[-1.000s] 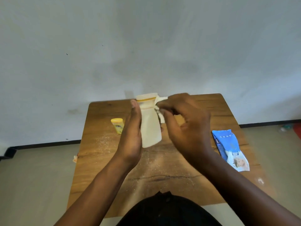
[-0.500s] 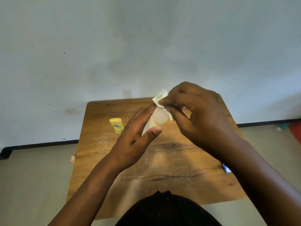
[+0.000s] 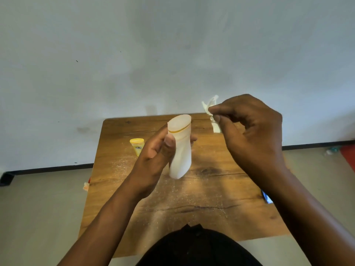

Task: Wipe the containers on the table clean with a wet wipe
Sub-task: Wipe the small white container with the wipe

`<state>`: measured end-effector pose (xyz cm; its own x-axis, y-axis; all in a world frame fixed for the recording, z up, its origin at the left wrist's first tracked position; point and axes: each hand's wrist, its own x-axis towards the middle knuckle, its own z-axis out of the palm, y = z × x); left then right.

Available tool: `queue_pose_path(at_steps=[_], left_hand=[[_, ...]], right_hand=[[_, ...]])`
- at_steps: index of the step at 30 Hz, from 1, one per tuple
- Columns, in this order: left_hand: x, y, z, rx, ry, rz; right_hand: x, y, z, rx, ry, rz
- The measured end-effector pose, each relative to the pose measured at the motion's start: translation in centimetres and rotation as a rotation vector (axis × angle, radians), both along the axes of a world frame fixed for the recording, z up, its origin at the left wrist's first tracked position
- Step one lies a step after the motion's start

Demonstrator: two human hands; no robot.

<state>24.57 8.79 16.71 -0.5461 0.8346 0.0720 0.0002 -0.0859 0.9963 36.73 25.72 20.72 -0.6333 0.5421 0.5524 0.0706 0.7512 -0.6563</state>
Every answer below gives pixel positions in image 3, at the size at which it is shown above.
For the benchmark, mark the person's right hand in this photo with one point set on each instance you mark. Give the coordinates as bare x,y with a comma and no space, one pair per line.
258,141

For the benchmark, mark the person's black clothing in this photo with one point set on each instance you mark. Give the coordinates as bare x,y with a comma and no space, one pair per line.
199,249

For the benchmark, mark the blue wet wipes pack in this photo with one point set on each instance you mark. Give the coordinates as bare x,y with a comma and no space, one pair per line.
266,198

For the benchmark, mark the orange white paper scrap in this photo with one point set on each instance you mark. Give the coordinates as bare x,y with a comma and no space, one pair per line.
86,186

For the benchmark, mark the person's left forearm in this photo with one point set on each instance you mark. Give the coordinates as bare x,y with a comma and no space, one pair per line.
102,229

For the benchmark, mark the person's left hand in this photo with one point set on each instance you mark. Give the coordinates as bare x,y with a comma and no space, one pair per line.
152,166

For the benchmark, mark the wooden table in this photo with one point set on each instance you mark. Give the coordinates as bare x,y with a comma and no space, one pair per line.
216,196

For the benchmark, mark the black floor block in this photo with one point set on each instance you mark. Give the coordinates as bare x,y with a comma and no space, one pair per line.
7,179

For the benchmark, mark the red floor object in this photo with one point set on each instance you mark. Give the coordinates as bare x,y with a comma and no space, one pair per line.
349,157

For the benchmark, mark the yellow bottle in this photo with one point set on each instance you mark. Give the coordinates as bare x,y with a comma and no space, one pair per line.
137,145

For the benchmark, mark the white wipe cloth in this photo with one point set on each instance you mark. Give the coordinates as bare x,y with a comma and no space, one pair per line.
215,127

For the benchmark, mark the white bottle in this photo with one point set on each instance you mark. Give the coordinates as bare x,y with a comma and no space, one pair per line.
181,157

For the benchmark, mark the person's right forearm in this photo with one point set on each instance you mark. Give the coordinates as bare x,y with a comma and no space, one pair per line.
313,224

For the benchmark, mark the green white floor litter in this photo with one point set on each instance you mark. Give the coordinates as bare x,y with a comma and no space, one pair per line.
332,150

